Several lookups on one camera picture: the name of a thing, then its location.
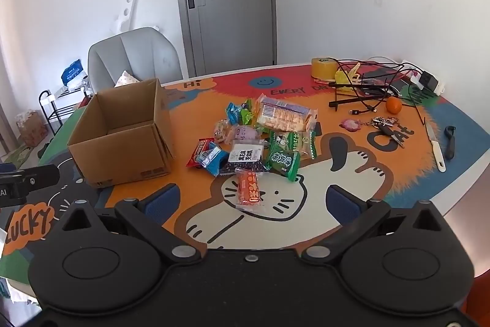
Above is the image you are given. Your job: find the black charger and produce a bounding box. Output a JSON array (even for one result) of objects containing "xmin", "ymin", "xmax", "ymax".
[{"xmin": 417, "ymin": 71, "xmax": 439, "ymax": 92}]

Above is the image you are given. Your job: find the bunch of keys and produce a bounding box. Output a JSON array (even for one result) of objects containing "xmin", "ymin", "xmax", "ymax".
[{"xmin": 367, "ymin": 116, "xmax": 405, "ymax": 148}]

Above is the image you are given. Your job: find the large clear cracker packet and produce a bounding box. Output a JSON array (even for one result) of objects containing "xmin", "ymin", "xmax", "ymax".
[{"xmin": 254, "ymin": 94, "xmax": 319, "ymax": 132}]

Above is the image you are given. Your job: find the blue snack packet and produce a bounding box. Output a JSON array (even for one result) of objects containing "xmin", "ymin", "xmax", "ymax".
[{"xmin": 203, "ymin": 143, "xmax": 229, "ymax": 176}]

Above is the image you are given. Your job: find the grey chair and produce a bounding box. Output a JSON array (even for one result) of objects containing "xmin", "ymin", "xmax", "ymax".
[{"xmin": 87, "ymin": 27, "xmax": 183, "ymax": 94}]

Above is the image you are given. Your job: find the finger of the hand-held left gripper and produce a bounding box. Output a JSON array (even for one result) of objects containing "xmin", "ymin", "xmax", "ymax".
[{"xmin": 0, "ymin": 163, "xmax": 61, "ymax": 187}]

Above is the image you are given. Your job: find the yellow clip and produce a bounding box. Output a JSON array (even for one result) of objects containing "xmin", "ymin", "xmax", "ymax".
[{"xmin": 335, "ymin": 63, "xmax": 362, "ymax": 92}]

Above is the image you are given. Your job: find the small printed cardboard box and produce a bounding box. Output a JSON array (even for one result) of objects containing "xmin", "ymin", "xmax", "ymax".
[{"xmin": 15, "ymin": 112, "xmax": 48, "ymax": 146}]

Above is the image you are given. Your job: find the dark green snack packet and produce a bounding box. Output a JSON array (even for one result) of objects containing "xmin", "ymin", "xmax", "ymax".
[{"xmin": 266, "ymin": 143, "xmax": 300, "ymax": 182}]

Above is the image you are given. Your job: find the purple bun packet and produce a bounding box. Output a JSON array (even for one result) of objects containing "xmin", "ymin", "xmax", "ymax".
[{"xmin": 232, "ymin": 125, "xmax": 266, "ymax": 144}]

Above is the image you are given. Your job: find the green floor rug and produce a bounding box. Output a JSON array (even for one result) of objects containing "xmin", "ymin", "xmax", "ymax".
[{"xmin": 4, "ymin": 145, "xmax": 37, "ymax": 165}]

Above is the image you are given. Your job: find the small blue candy packet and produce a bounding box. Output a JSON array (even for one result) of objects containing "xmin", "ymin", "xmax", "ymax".
[{"xmin": 225, "ymin": 102, "xmax": 246, "ymax": 124}]

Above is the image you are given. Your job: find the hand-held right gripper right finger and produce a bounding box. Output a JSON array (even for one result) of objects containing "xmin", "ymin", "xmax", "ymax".
[{"xmin": 302, "ymin": 184, "xmax": 452, "ymax": 267}]

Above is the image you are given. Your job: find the brown cardboard box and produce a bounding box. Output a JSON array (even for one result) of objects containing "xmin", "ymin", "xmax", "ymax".
[{"xmin": 68, "ymin": 78, "xmax": 175, "ymax": 189}]

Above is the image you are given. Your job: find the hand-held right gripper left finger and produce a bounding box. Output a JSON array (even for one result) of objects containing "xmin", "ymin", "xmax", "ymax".
[{"xmin": 51, "ymin": 183, "xmax": 202, "ymax": 267}]

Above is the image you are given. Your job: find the black snack packet white label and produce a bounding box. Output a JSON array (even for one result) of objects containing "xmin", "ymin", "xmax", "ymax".
[{"xmin": 220, "ymin": 140, "xmax": 270, "ymax": 175}]

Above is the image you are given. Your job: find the blue plastic bag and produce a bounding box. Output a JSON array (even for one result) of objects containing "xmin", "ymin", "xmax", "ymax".
[{"xmin": 61, "ymin": 59, "xmax": 84, "ymax": 83}]

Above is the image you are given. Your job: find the green white cartoon packet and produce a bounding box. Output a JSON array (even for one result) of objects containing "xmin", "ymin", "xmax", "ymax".
[{"xmin": 268, "ymin": 130, "xmax": 318, "ymax": 160}]

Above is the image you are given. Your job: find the white power strip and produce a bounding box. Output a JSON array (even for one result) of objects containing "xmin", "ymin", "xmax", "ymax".
[{"xmin": 400, "ymin": 61, "xmax": 447, "ymax": 96}]

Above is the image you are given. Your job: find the small bright green packet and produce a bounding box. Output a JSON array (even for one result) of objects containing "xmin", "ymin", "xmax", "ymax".
[{"xmin": 241, "ymin": 100, "xmax": 255, "ymax": 124}]

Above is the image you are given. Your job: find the grey door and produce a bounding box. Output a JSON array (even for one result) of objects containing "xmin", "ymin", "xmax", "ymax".
[{"xmin": 172, "ymin": 0, "xmax": 278, "ymax": 78}]

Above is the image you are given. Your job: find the white knife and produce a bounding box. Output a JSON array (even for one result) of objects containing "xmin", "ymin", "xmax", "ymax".
[{"xmin": 426, "ymin": 123, "xmax": 447, "ymax": 171}]

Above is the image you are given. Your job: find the beige snack packet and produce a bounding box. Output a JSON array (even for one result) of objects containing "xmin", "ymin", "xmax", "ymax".
[{"xmin": 213, "ymin": 120, "xmax": 235, "ymax": 144}]

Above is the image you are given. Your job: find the red snack packet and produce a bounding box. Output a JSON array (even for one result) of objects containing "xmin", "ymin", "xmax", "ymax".
[{"xmin": 186, "ymin": 138, "xmax": 216, "ymax": 169}]

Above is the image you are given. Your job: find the black shoe rack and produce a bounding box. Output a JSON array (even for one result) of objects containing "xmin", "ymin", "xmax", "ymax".
[{"xmin": 38, "ymin": 87, "xmax": 90, "ymax": 134}]

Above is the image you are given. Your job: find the white cable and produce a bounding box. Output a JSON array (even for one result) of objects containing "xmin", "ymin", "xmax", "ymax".
[{"xmin": 367, "ymin": 56, "xmax": 403, "ymax": 66}]

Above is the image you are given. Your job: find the black peeler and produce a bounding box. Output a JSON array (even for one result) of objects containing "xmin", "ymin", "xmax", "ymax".
[{"xmin": 444, "ymin": 126, "xmax": 457, "ymax": 160}]

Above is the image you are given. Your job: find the colourful printed table mat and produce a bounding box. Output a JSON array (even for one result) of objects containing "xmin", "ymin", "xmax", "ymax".
[{"xmin": 0, "ymin": 63, "xmax": 490, "ymax": 257}]

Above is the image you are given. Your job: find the yellow tape roll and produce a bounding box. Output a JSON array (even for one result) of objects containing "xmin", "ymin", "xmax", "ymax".
[{"xmin": 311, "ymin": 58, "xmax": 339, "ymax": 80}]

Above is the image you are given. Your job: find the orange sausage packet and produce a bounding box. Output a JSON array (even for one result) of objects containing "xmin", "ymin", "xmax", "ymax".
[{"xmin": 235, "ymin": 168, "xmax": 266, "ymax": 213}]

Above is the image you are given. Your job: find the white dotted pillow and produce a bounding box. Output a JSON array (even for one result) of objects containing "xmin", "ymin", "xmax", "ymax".
[{"xmin": 115, "ymin": 70, "xmax": 141, "ymax": 87}]

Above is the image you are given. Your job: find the white foam board with holes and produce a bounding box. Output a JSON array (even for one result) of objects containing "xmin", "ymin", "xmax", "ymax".
[{"xmin": 115, "ymin": 0, "xmax": 138, "ymax": 32}]

